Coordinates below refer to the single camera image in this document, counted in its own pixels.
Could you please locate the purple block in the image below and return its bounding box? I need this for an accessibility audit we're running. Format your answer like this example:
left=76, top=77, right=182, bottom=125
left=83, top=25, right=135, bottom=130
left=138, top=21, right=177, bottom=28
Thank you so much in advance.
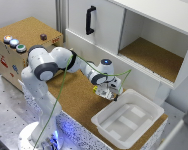
left=39, top=33, right=48, bottom=41

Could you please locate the blue button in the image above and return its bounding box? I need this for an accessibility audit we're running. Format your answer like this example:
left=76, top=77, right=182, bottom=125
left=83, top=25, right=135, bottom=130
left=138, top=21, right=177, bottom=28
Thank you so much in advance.
left=9, top=38, right=21, bottom=49

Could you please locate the red button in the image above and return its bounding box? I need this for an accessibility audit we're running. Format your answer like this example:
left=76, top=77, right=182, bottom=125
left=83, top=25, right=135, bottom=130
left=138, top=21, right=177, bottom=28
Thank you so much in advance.
left=3, top=34, right=14, bottom=45

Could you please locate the green cable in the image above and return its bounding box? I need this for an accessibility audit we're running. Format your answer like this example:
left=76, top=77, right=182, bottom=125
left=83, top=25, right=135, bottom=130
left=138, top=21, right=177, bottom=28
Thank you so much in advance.
left=33, top=54, right=133, bottom=150

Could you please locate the white cabinet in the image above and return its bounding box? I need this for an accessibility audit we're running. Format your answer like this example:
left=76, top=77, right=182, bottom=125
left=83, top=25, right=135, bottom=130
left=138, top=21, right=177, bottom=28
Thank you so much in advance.
left=64, top=0, right=188, bottom=108

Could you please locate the white plastic box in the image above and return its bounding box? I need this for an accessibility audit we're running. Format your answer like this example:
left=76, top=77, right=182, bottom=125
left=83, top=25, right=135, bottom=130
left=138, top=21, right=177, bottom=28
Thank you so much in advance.
left=90, top=88, right=165, bottom=150

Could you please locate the black door handle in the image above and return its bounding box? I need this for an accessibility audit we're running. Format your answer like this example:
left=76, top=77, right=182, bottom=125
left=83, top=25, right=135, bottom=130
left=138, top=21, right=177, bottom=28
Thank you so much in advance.
left=85, top=5, right=97, bottom=36

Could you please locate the white sliding door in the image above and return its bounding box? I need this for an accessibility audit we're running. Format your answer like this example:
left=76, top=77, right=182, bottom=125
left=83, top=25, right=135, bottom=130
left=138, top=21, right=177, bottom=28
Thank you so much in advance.
left=67, top=0, right=126, bottom=55

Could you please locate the wooden drawer box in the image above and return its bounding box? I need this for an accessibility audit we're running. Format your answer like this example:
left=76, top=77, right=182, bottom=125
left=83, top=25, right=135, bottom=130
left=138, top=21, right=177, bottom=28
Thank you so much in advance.
left=0, top=16, right=65, bottom=92

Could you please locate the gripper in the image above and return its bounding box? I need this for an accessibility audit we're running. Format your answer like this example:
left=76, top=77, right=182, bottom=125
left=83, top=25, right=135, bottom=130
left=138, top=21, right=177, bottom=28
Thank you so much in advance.
left=95, top=84, right=120, bottom=101

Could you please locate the green button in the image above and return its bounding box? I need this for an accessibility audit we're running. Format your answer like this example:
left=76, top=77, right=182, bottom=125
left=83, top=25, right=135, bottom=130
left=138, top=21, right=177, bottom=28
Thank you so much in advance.
left=15, top=43, right=28, bottom=54

